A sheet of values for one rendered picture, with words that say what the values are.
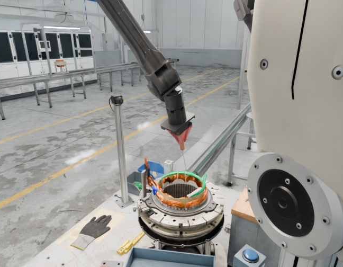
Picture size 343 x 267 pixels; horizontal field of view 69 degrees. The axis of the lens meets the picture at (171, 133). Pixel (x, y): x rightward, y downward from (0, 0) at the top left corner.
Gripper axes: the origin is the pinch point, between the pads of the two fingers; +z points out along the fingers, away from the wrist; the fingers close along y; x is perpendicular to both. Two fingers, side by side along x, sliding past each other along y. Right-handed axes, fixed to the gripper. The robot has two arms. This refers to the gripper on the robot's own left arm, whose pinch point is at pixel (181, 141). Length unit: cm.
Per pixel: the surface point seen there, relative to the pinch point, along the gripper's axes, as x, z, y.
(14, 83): -576, 143, -65
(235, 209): 18.9, 26.8, -2.6
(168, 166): -9.4, 17.1, 1.3
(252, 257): 32.8, 22.9, 10.8
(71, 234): -43, 47, 42
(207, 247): 16.1, 35.0, 12.1
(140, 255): 7.3, 18.3, 32.2
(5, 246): -152, 126, 84
